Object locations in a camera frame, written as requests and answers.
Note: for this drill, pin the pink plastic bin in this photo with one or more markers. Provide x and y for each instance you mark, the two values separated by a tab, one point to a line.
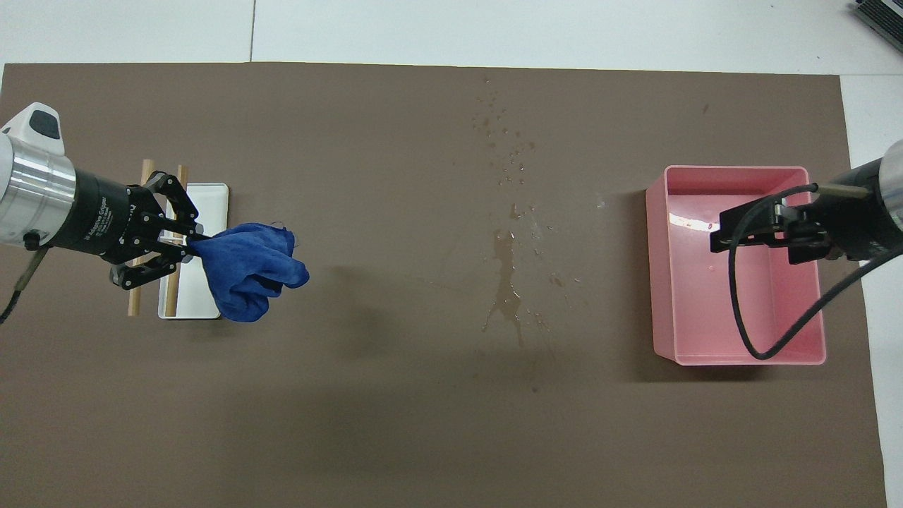
705	310

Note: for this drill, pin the short wooden rack rod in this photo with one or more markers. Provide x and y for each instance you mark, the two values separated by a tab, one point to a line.
171	296

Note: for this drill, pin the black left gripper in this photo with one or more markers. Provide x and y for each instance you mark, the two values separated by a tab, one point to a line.
102	215

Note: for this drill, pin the brown table mat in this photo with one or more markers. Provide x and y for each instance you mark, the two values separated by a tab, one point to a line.
423	423

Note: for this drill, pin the white towel rack base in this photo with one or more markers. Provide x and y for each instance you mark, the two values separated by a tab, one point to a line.
208	204

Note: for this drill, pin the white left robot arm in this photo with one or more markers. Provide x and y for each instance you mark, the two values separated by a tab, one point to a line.
32	187

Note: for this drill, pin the grey ribbed device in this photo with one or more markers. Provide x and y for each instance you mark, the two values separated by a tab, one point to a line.
882	14

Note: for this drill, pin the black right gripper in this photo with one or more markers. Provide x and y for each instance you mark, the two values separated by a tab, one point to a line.
857	212

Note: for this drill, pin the long wooden rack rod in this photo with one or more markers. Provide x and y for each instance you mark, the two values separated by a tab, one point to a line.
134	300

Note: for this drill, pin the blue towel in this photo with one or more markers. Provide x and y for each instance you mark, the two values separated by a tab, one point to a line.
247	271

